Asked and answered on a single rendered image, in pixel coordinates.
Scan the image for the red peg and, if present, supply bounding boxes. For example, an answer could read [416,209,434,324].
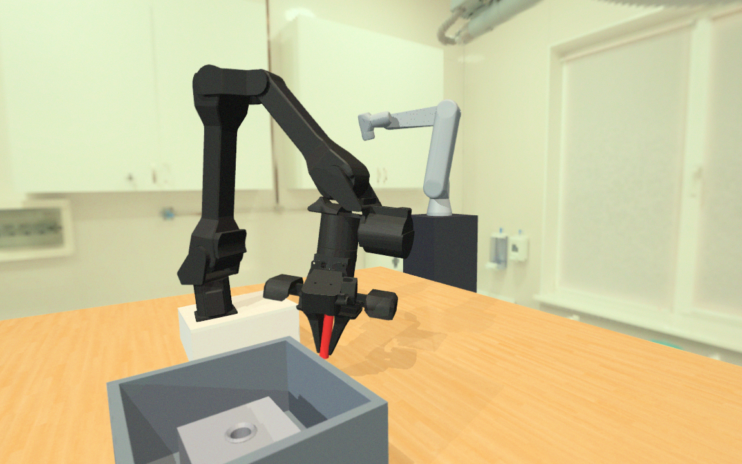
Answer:
[319,314,334,359]

